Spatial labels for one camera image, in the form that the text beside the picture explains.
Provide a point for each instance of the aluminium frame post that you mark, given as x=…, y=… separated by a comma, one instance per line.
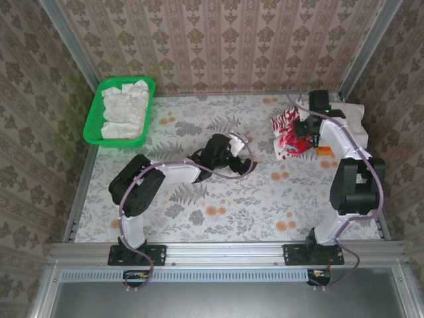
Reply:
x=66, y=43
x=367, y=43

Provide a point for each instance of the folded white t-shirt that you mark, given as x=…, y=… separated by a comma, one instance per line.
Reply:
x=356, y=114

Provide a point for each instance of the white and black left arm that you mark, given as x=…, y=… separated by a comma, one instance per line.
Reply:
x=175, y=172

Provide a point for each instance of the white t-shirt with red print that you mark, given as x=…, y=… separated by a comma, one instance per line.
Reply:
x=288, y=145

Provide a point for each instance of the floral patterned table cover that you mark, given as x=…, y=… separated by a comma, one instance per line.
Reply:
x=232, y=205

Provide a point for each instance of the green plastic basket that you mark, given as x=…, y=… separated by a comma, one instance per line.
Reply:
x=91, y=132

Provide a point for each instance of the grey metal base panel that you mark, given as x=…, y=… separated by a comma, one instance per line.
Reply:
x=232, y=301

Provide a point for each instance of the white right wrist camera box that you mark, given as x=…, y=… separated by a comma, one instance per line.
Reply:
x=303, y=109

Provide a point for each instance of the white crumpled t-shirt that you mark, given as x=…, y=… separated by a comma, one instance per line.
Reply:
x=124, y=107
x=134, y=87
x=121, y=130

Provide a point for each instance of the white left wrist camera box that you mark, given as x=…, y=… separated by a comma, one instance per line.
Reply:
x=238, y=144

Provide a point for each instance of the black wiring box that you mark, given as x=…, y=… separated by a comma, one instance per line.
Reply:
x=137, y=278
x=318, y=276

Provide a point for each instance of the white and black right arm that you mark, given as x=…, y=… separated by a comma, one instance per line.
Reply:
x=341, y=136

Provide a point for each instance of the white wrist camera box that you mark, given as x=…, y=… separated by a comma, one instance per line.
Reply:
x=238, y=144
x=303, y=109

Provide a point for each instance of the folded orange t-shirt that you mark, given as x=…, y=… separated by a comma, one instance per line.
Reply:
x=325, y=152

